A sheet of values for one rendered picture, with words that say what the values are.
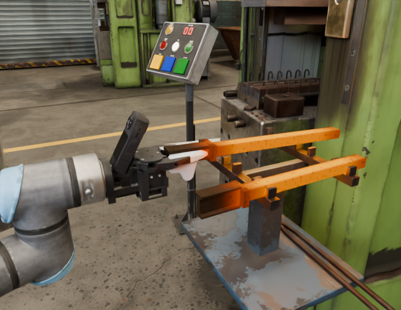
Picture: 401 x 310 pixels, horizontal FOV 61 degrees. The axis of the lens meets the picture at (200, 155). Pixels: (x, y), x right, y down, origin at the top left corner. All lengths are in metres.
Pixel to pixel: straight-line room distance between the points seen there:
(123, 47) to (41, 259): 5.59
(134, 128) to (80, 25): 8.53
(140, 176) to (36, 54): 8.49
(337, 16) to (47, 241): 0.95
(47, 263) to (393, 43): 0.94
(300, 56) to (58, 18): 7.78
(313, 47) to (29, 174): 1.38
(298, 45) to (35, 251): 1.36
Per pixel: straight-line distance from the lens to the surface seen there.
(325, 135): 0.90
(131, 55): 6.16
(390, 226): 1.44
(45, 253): 0.67
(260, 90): 1.30
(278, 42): 1.61
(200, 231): 0.99
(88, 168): 0.62
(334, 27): 1.16
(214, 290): 1.80
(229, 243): 0.95
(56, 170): 0.62
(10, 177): 0.63
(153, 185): 0.67
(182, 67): 1.70
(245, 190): 0.62
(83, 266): 2.03
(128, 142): 0.63
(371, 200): 1.21
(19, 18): 9.01
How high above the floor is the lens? 1.26
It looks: 23 degrees down
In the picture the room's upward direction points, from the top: straight up
